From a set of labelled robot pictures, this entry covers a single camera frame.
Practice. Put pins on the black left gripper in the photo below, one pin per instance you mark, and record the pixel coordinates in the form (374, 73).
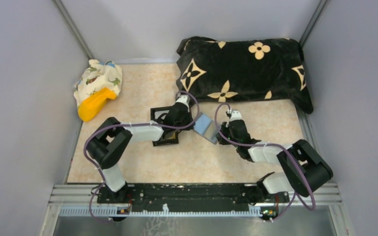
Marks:
(189, 117)

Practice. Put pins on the black floral pillow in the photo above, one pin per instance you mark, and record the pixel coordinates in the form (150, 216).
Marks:
(243, 71)

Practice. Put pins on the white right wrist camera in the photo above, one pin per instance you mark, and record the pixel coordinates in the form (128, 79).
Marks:
(233, 115)

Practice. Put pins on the yellow cloth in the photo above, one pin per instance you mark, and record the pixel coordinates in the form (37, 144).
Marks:
(91, 106)

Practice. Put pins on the dinosaur print cloth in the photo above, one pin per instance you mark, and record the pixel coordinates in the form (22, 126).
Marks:
(96, 77)

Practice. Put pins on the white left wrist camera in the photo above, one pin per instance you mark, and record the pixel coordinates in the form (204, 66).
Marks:
(183, 99)

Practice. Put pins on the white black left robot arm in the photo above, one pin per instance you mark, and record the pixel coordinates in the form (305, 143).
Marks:
(107, 144)

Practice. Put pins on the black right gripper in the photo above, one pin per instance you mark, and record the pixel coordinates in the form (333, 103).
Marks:
(222, 140)

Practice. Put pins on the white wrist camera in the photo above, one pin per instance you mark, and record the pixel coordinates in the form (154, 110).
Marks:
(233, 115)
(183, 99)

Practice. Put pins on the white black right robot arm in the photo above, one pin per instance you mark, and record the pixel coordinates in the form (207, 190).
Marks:
(303, 169)

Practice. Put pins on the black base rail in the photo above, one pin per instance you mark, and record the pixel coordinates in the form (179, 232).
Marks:
(213, 197)

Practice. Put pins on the black compartment tray box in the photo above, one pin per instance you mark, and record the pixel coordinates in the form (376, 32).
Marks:
(169, 137)

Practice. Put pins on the grey card holder wallet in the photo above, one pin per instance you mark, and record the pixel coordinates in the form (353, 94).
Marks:
(206, 128)

